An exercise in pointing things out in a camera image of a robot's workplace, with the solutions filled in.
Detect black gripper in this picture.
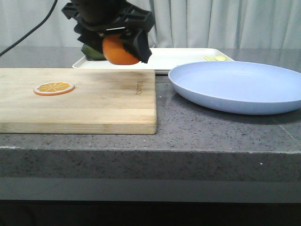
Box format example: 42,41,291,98
62,0,155,63

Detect whole orange fruit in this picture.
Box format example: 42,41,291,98
102,34,140,65

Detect light blue plate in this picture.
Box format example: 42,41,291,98
168,61,301,115

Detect cream rectangular tray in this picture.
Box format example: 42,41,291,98
72,48,233,74

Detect green lime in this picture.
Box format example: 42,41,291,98
81,44,106,61

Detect wooden cutting board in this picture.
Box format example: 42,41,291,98
0,68,157,135

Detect grey curtain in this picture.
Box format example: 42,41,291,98
0,0,301,49

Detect orange slice piece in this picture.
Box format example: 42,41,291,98
33,81,75,96

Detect pale yellow ginger piece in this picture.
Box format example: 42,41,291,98
204,56,227,61

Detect black cable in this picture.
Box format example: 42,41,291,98
0,0,58,57

